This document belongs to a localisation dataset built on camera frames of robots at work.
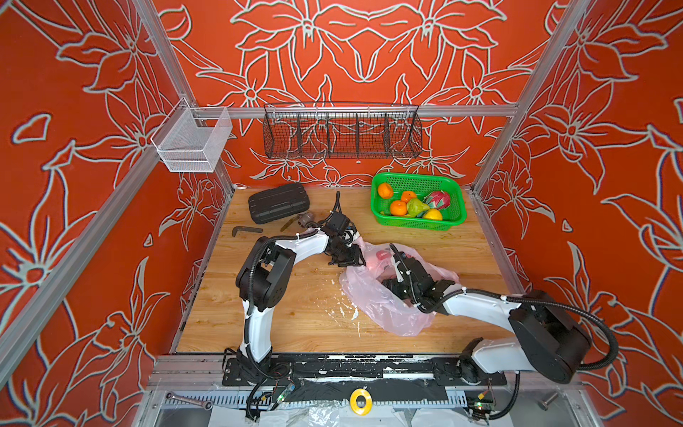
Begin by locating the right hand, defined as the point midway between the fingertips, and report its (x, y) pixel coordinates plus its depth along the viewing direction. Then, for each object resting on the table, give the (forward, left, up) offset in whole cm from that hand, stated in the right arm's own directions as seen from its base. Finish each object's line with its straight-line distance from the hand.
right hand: (386, 282), depth 89 cm
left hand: (+7, +8, +2) cm, 11 cm away
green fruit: (+30, -13, +6) cm, 33 cm away
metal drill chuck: (+26, +32, +1) cm, 41 cm away
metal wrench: (-35, +50, -1) cm, 61 cm away
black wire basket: (+49, +19, +28) cm, 60 cm away
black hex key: (+22, +54, 0) cm, 59 cm away
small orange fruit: (+38, -12, +4) cm, 40 cm away
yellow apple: (+27, -20, +4) cm, 34 cm away
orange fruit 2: (+31, -7, +4) cm, 32 cm away
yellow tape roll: (-33, +7, -1) cm, 34 cm away
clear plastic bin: (+39, +70, +31) cm, 86 cm away
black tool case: (+33, +42, +5) cm, 54 cm away
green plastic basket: (+51, -21, -1) cm, 55 cm away
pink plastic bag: (-5, +9, +6) cm, 12 cm away
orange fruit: (+40, -3, +5) cm, 40 cm away
